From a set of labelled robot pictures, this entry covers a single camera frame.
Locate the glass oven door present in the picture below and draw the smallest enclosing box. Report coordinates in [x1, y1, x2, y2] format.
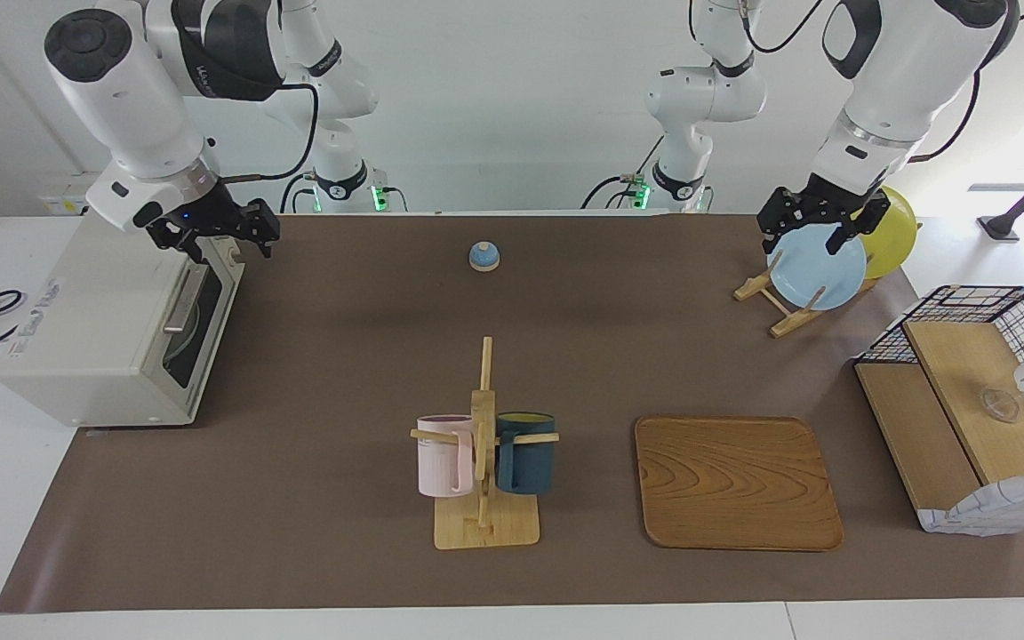
[161, 240, 246, 419]

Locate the beige toaster oven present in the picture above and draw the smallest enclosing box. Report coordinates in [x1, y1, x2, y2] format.
[0, 213, 246, 428]

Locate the light blue plate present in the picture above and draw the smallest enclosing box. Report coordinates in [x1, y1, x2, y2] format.
[765, 227, 868, 312]

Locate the yellow plate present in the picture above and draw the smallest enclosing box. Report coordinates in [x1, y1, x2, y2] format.
[854, 185, 919, 281]

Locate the wooden plate rack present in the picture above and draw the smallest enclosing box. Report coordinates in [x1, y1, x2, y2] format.
[733, 252, 882, 340]

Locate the brown table mat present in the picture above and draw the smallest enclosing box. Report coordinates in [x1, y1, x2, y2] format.
[0, 212, 1024, 614]

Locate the wooden stepped shelf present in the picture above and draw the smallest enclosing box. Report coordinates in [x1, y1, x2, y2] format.
[854, 318, 1024, 534]

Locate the small clear glass dish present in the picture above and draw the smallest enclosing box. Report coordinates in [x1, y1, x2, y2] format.
[979, 387, 1021, 423]

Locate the brown wooden tray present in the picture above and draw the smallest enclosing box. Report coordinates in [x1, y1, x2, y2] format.
[634, 415, 844, 553]

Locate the pink mug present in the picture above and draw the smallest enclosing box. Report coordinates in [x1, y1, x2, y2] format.
[416, 414, 477, 499]

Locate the wooden box shelf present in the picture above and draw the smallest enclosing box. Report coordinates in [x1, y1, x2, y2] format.
[916, 468, 1024, 537]

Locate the dark teal mug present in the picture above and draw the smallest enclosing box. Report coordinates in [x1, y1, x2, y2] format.
[494, 411, 557, 496]

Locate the wooden mug rack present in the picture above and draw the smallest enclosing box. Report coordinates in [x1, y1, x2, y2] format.
[410, 336, 560, 550]

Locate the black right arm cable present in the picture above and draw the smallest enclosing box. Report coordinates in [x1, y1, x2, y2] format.
[210, 80, 322, 183]

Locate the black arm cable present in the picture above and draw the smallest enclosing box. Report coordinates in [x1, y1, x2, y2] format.
[210, 80, 322, 183]
[908, 71, 984, 165]

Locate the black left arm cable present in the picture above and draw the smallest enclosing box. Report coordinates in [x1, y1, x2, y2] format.
[908, 71, 984, 165]

